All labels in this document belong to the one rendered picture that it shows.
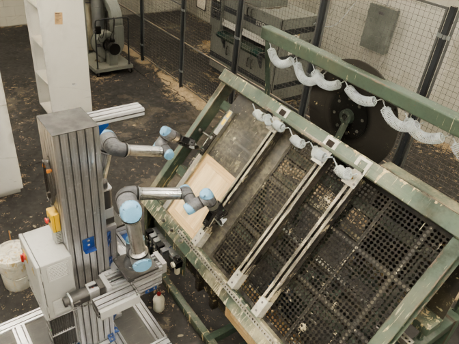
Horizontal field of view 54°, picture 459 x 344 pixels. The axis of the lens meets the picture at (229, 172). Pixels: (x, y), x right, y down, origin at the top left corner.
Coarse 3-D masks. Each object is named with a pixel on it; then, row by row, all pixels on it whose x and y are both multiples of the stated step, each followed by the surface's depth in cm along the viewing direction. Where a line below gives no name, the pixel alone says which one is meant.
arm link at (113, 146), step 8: (104, 144) 300; (112, 144) 297; (120, 144) 299; (112, 152) 298; (120, 152) 299; (128, 152) 302; (136, 152) 305; (144, 152) 309; (152, 152) 312; (160, 152) 316; (168, 152) 317
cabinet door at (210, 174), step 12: (204, 156) 359; (204, 168) 355; (216, 168) 347; (192, 180) 359; (204, 180) 351; (216, 180) 344; (228, 180) 336; (216, 192) 340; (180, 204) 359; (180, 216) 354; (192, 216) 348; (204, 216) 340; (192, 228) 344
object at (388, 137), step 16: (352, 64) 307; (368, 64) 297; (320, 96) 339; (336, 96) 327; (320, 112) 344; (336, 112) 329; (352, 112) 317; (368, 112) 307; (336, 128) 334; (352, 128) 321; (368, 128) 310; (384, 128) 300; (352, 144) 326; (368, 144) 314; (384, 144) 303
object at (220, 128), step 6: (234, 114) 354; (222, 120) 356; (228, 120) 354; (222, 126) 354; (216, 132) 356; (222, 132) 357; (216, 138) 356; (210, 144) 356; (198, 156) 360; (198, 162) 358; (192, 168) 360; (186, 174) 362; (180, 180) 364; (186, 180) 361; (168, 204) 364
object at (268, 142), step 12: (264, 120) 308; (276, 132) 317; (264, 144) 322; (252, 156) 323; (264, 156) 323; (252, 168) 321; (240, 180) 323; (228, 192) 326; (228, 204) 327; (204, 228) 331; (192, 240) 333; (204, 240) 332
